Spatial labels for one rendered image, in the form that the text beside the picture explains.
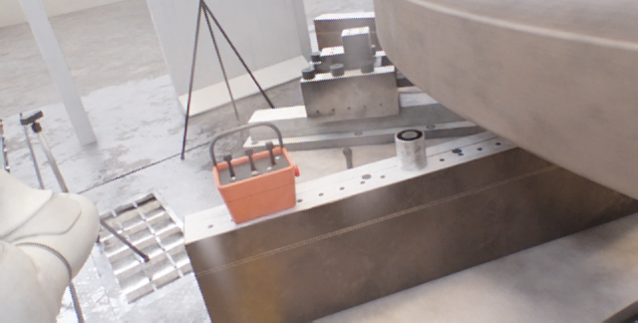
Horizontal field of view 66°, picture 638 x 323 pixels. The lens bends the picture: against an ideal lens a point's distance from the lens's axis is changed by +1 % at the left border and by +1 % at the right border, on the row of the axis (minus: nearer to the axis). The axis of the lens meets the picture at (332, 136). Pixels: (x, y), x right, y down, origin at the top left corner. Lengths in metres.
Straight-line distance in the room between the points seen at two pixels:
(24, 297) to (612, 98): 0.91
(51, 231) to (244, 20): 3.75
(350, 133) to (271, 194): 1.22
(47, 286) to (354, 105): 1.74
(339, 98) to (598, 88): 1.52
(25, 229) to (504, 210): 1.22
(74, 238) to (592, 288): 1.31
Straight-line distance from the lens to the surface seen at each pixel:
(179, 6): 4.25
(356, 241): 1.39
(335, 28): 3.50
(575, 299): 1.57
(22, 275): 0.76
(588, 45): 0.93
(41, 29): 4.14
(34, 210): 0.86
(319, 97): 2.30
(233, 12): 4.42
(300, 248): 1.36
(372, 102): 2.29
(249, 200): 1.26
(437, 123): 2.43
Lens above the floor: 1.38
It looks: 25 degrees down
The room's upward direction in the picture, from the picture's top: 10 degrees counter-clockwise
